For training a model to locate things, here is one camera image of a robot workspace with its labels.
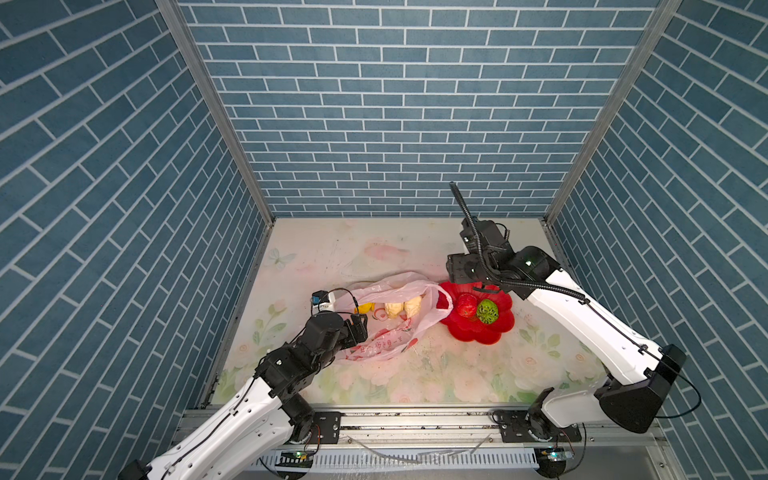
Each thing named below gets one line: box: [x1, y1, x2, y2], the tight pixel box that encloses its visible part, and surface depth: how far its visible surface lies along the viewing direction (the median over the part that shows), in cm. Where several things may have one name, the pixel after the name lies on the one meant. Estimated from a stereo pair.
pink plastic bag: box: [336, 272, 454, 360], surface depth 86 cm
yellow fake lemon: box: [358, 302, 375, 314], surface depth 93 cm
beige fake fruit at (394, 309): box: [385, 302, 404, 319], surface depth 93 cm
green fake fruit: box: [476, 298, 499, 325], surface depth 91 cm
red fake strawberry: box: [457, 293, 477, 318], surface depth 93 cm
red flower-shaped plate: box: [437, 282, 515, 345], surface depth 91 cm
